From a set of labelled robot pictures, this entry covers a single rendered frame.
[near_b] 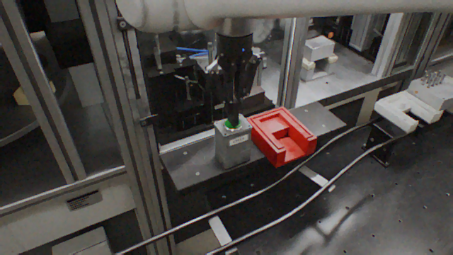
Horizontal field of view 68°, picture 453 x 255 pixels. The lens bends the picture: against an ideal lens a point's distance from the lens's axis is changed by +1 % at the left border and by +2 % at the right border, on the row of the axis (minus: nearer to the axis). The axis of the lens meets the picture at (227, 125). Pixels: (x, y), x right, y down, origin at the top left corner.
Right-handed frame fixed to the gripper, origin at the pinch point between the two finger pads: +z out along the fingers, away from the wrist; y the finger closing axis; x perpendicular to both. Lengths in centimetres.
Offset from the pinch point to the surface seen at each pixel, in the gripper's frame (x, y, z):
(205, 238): -34, -3, 107
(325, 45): -22, -48, 4
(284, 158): 8.4, -10.4, 13.1
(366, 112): -75, -156, 107
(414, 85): -1, -71, 15
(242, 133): 2.9, -1.0, 5.2
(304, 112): -7.3, -29.3, 15.7
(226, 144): 2.9, 3.3, 7.1
